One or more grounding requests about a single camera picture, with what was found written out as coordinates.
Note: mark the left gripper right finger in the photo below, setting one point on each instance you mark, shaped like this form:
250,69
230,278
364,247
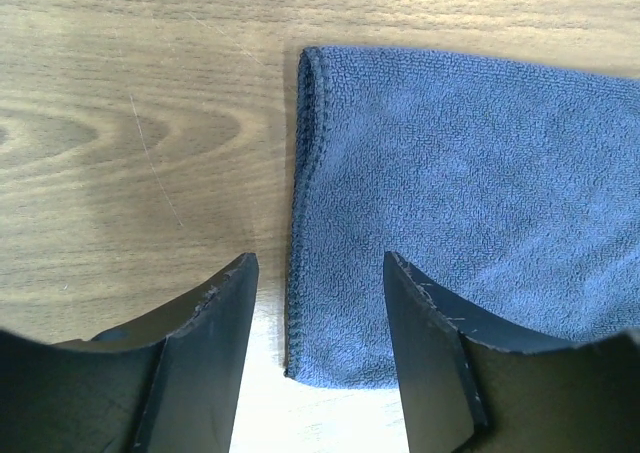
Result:
471,381

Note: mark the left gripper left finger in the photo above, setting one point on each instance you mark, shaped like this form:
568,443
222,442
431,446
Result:
166,381

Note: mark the dark blue towel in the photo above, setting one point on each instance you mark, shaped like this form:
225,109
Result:
514,185

